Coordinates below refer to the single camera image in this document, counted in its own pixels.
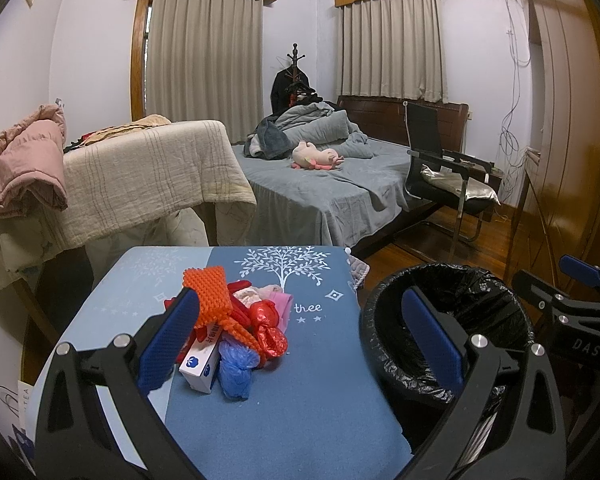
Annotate blue plastic bag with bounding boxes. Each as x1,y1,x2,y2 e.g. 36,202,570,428
219,338,260,401

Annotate wooden wardrobe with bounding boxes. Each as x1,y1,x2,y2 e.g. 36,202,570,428
505,0,600,294

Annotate orange bubble mesh pouch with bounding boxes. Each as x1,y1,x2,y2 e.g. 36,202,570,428
183,266,265,365

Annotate grey quilted pad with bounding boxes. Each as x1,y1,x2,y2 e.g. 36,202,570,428
347,254,370,290

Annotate coat stand with black coat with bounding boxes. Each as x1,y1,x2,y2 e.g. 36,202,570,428
270,44,318,114

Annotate wooden headboard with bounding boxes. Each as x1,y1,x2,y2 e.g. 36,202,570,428
337,96,470,152

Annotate dark grey garment on bed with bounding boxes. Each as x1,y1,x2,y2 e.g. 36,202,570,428
244,117,291,160

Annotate beige quilt over rack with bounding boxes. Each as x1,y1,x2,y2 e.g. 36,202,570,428
46,120,257,250

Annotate white blue carton box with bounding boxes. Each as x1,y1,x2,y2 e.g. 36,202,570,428
178,323,222,393

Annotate beige curtain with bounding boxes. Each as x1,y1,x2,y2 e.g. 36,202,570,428
145,0,263,144
337,0,448,103

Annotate bed with grey sheet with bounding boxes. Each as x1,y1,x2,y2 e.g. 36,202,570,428
233,139,437,247

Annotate black office chair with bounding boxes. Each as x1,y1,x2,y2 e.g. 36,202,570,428
403,101,497,258

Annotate hanging white cables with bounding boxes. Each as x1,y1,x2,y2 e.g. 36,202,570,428
496,0,531,201

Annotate silver seat cushion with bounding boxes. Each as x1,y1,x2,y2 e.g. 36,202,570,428
420,165,500,204

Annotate red plastic bag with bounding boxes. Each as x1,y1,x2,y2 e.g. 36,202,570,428
228,281,288,362

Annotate left beige curtain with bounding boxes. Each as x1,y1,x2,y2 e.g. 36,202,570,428
145,0,263,144

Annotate pink plush toy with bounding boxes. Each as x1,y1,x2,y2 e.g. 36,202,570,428
291,141,343,170

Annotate black bin with liner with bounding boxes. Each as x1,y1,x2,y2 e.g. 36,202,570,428
360,263,533,450

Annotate pink face masks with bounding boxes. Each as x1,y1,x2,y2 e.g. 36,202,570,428
257,285,294,333

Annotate pink padded jacket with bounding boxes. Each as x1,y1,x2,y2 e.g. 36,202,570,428
0,104,68,220

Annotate right beige curtain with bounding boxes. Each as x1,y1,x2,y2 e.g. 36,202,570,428
337,0,448,103

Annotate grey duvet pile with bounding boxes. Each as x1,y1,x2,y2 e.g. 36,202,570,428
274,102,374,159

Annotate blue tree-print table cloth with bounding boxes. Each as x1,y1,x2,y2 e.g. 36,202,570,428
28,247,412,479

